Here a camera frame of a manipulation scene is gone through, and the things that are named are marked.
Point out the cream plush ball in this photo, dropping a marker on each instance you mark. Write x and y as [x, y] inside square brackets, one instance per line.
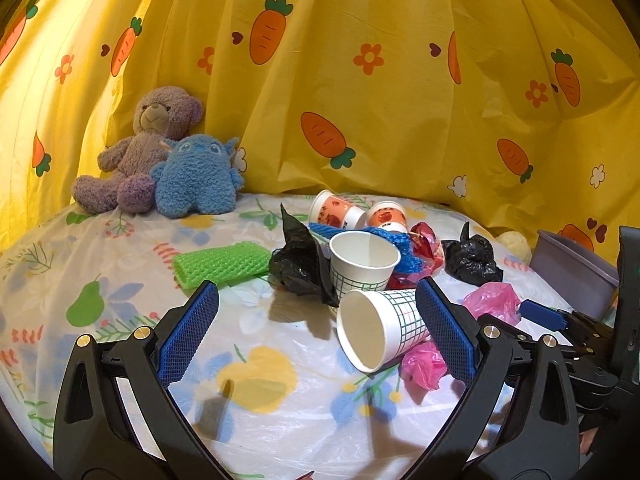
[515, 246]

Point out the blue plush monster toy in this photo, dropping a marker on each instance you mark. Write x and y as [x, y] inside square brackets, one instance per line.
[195, 180]

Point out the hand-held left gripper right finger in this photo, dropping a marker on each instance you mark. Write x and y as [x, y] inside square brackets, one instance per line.
[447, 332]

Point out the orange print paper cup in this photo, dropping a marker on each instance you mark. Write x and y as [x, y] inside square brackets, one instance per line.
[335, 212]
[387, 217]

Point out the green foam net sleeve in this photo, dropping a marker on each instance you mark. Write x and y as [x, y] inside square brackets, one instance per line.
[220, 262]

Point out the white grid paper cup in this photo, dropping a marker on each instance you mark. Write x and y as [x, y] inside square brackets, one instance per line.
[400, 320]
[360, 275]

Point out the purple teddy bear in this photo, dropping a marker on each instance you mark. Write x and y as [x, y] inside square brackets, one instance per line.
[145, 155]

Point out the yellow carrot print curtain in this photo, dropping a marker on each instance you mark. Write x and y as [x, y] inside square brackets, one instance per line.
[400, 135]

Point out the red plastic wrapper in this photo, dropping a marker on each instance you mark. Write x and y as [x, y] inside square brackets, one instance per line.
[425, 240]

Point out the floral plastic tablecloth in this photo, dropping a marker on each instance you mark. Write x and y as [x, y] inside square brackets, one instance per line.
[125, 260]

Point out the blue foam net sleeve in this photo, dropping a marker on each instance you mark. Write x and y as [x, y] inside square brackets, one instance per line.
[407, 255]

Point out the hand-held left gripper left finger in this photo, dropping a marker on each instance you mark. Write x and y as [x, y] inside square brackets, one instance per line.
[187, 332]

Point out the large crumpled black plastic bag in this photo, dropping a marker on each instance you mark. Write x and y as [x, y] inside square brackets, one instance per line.
[300, 265]

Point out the small knotted black plastic bag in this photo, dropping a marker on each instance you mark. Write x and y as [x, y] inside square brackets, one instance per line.
[472, 257]

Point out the pink plastic bag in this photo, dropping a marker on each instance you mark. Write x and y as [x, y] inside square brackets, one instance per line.
[492, 302]
[422, 365]

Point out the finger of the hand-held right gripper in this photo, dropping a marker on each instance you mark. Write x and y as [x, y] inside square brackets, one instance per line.
[540, 313]

